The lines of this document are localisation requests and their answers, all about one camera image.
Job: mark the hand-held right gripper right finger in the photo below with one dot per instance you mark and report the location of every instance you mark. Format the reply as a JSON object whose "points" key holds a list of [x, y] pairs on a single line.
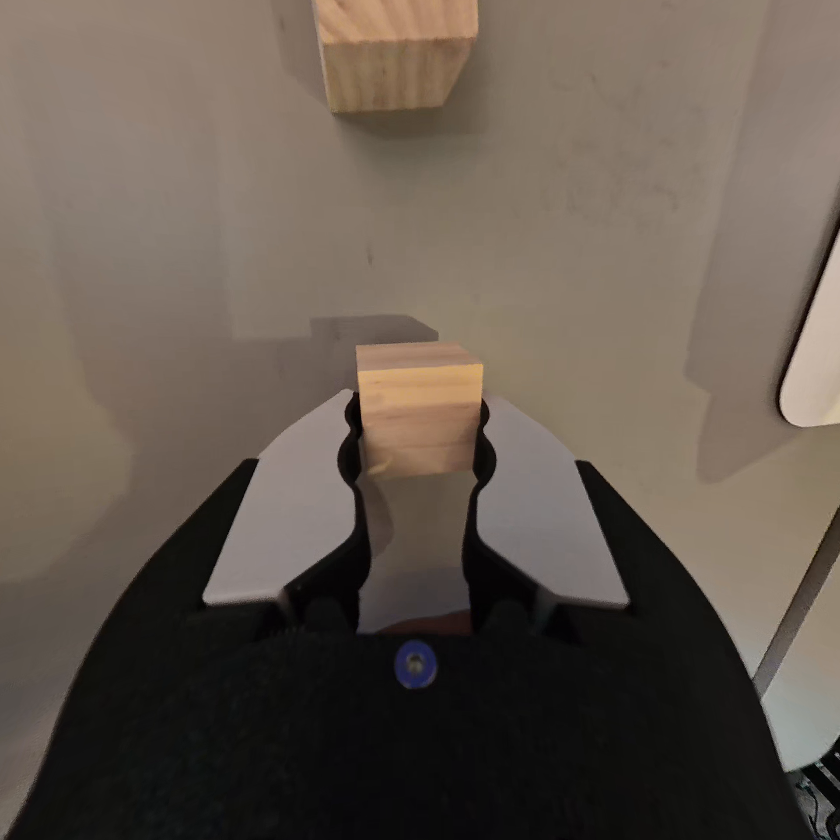
{"points": [[544, 525]]}

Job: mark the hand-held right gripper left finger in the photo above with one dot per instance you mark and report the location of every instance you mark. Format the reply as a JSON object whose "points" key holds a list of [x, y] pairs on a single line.
{"points": [[289, 525]]}

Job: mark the wooden cube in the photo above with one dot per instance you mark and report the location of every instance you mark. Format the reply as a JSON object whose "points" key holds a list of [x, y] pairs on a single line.
{"points": [[394, 59], [420, 413]]}

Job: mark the white folding stand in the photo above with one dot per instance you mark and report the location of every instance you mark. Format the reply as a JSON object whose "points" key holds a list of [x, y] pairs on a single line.
{"points": [[820, 354]]}

